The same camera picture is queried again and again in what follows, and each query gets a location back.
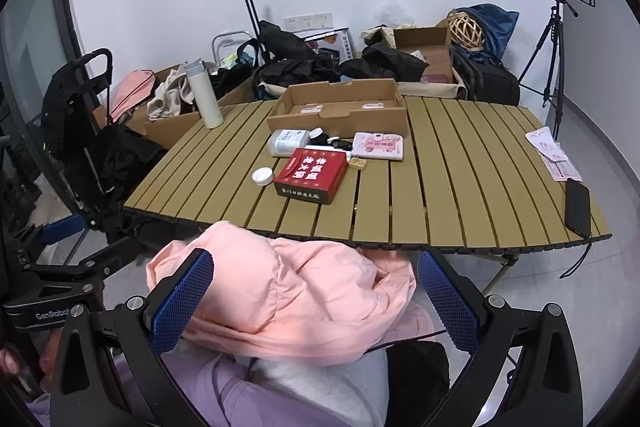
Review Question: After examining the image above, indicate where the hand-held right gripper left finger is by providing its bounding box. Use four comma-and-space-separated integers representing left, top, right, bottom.
50, 248, 216, 427

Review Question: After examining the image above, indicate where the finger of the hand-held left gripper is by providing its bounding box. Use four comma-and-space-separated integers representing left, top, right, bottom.
22, 238, 143, 280
10, 213, 86, 258

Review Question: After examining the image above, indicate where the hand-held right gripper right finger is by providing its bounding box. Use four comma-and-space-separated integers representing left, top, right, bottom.
416, 249, 583, 427

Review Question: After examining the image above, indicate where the pink tissue packet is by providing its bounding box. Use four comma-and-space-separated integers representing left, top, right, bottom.
351, 132, 405, 162

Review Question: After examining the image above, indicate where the red printed box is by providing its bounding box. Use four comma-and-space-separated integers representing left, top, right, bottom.
272, 148, 349, 206

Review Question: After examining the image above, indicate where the shallow cardboard box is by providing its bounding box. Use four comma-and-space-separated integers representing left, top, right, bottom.
266, 80, 408, 138

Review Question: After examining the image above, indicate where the person's left hand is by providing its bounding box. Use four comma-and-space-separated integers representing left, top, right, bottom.
0, 337, 56, 395

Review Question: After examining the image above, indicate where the black bag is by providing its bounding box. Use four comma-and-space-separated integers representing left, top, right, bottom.
387, 341, 451, 427

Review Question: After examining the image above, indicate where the person's purple clothing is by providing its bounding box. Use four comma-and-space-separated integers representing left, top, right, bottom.
25, 347, 261, 427

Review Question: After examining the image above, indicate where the pink jacket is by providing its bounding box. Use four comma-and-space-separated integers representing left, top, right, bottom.
145, 221, 441, 368

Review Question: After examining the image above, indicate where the black folding cart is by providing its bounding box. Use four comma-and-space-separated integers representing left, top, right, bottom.
40, 48, 166, 238

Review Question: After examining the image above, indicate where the large cardboard box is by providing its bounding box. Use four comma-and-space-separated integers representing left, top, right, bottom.
92, 66, 256, 150

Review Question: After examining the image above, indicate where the pink bag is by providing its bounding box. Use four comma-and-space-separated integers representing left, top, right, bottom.
107, 69, 157, 125

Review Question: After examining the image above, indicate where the grey cloth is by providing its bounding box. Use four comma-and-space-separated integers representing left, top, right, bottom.
165, 341, 391, 427

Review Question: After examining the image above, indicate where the black smartphone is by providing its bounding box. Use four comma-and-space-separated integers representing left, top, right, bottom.
565, 178, 592, 240

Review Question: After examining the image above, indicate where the beige cloth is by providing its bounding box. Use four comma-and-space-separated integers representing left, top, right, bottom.
146, 67, 198, 122

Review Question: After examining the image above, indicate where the white thermos bottle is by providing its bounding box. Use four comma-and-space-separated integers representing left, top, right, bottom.
182, 59, 225, 129

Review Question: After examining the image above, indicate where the glass door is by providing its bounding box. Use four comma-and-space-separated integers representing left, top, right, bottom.
0, 0, 126, 268

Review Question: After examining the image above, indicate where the black backpack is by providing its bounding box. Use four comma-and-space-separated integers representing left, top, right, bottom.
450, 44, 521, 105

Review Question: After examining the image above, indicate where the black garment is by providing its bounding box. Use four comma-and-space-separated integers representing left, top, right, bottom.
340, 42, 430, 82

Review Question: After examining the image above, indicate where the metal step stool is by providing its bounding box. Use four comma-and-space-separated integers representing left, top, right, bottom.
211, 29, 251, 65

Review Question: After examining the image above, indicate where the pile of black bags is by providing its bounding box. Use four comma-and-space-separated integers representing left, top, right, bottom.
252, 21, 341, 100

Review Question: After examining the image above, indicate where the open cardboard box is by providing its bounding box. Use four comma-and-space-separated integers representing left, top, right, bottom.
392, 26, 468, 100

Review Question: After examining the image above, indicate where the woven bamboo ball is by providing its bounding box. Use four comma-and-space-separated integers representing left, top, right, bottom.
446, 9, 483, 52

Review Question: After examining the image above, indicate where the beige tote bag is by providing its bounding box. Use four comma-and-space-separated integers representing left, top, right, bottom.
361, 26, 396, 48

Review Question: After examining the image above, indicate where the dark blue bag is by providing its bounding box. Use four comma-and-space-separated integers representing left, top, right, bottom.
462, 3, 520, 68

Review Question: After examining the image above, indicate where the printed product box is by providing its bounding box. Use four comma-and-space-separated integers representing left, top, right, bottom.
302, 27, 357, 62

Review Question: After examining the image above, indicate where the white plastic bag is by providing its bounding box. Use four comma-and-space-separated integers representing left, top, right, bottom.
377, 0, 416, 30

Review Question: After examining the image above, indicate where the black tripod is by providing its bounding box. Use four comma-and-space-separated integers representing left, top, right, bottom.
517, 4, 568, 142

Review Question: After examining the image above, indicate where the black phone cable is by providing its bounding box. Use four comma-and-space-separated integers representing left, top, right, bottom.
559, 237, 596, 279

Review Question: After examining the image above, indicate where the white wall socket strip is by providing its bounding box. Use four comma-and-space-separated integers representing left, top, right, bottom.
285, 12, 334, 32

